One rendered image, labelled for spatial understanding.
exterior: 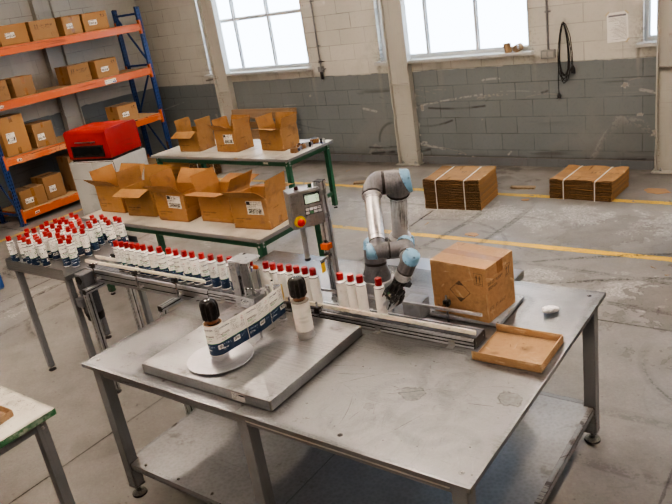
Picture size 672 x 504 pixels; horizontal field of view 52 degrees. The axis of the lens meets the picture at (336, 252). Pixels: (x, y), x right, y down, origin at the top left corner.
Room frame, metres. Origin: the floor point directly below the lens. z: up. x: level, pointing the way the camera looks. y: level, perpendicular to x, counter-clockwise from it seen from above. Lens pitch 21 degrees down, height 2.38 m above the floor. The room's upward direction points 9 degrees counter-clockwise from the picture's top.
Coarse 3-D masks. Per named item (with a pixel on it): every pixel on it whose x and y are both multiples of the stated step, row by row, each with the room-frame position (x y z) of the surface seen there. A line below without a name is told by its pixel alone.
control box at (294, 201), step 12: (288, 192) 3.26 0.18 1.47; (300, 192) 3.25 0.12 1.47; (288, 204) 3.25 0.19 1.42; (300, 204) 3.24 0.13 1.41; (312, 204) 3.26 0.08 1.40; (288, 216) 3.30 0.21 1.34; (300, 216) 3.24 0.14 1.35; (312, 216) 3.25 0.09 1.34; (324, 216) 3.27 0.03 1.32; (300, 228) 3.24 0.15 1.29
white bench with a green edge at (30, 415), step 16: (0, 400) 2.89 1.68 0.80; (16, 400) 2.87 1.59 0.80; (32, 400) 2.84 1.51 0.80; (16, 416) 2.72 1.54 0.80; (32, 416) 2.70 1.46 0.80; (48, 416) 2.71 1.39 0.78; (0, 432) 2.61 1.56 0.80; (16, 432) 2.59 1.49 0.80; (32, 432) 2.69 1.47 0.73; (48, 432) 2.73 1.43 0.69; (0, 448) 2.53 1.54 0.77; (48, 448) 2.71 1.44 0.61; (48, 464) 2.71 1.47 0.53; (64, 480) 2.73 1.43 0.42; (64, 496) 2.71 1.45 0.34
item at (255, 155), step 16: (256, 144) 8.03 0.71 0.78; (320, 144) 7.46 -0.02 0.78; (160, 160) 8.36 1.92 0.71; (176, 160) 8.17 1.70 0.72; (192, 160) 7.99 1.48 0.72; (208, 160) 7.82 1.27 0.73; (224, 160) 7.58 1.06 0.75; (240, 160) 7.42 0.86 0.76; (256, 160) 7.27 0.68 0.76; (272, 160) 7.12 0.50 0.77; (288, 160) 7.00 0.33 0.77; (288, 176) 7.06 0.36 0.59
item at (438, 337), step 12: (228, 300) 3.53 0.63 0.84; (312, 312) 3.17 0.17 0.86; (324, 312) 3.11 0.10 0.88; (360, 324) 2.98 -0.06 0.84; (372, 324) 2.94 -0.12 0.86; (384, 324) 2.89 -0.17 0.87; (456, 324) 2.77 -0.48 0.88; (408, 336) 2.81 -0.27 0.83; (420, 336) 2.78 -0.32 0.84; (432, 336) 2.73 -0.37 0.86; (444, 336) 2.69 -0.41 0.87; (456, 336) 2.66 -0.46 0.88; (480, 336) 2.65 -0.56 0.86; (468, 348) 2.62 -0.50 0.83
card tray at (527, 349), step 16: (496, 336) 2.68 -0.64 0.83; (512, 336) 2.66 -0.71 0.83; (528, 336) 2.64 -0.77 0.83; (544, 336) 2.59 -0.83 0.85; (560, 336) 2.55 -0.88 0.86; (480, 352) 2.57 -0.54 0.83; (496, 352) 2.55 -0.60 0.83; (512, 352) 2.53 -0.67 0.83; (528, 352) 2.51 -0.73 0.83; (544, 352) 2.49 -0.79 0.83; (528, 368) 2.38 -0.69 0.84; (544, 368) 2.37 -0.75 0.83
